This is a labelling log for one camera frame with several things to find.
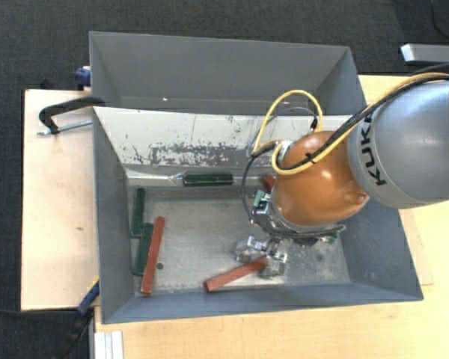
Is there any grey metal bin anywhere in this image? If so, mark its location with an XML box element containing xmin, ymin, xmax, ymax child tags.
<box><xmin>88</xmin><ymin>31</ymin><xmax>424</xmax><ymax>325</ymax></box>

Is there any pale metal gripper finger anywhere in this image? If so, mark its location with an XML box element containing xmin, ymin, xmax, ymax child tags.
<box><xmin>234</xmin><ymin>235</ymin><xmax>268</xmax><ymax>263</ymax></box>
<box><xmin>259</xmin><ymin>251</ymin><xmax>289</xmax><ymax>278</ymax></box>

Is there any pale wood flat board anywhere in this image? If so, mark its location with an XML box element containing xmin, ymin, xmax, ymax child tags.
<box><xmin>20</xmin><ymin>88</ymin><xmax>434</xmax><ymax>313</ymax></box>

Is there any dark green flat block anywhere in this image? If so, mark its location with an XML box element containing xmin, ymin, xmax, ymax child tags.
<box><xmin>130</xmin><ymin>187</ymin><xmax>147</xmax><ymax>239</ymax></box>
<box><xmin>182</xmin><ymin>172</ymin><xmax>234</xmax><ymax>188</ymax></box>
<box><xmin>132</xmin><ymin>222</ymin><xmax>155</xmax><ymax>277</ymax></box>

